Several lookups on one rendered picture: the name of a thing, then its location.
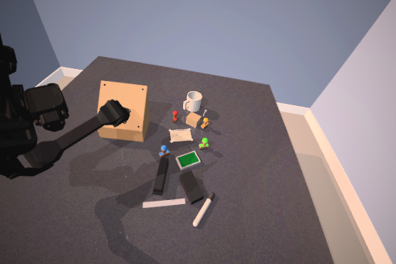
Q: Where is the cream paper card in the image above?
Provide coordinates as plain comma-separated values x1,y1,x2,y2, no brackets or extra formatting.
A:
168,128,193,143

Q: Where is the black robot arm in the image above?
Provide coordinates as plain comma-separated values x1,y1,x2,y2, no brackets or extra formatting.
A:
0,83,131,179

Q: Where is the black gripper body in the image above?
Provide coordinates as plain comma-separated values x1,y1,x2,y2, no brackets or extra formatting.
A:
0,62,38,158

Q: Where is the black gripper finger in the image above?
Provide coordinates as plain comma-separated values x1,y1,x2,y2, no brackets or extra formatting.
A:
0,60,33,132
0,34,17,63

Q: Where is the pale pink flat bar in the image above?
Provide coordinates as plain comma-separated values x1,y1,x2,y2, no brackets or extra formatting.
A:
143,199,185,208

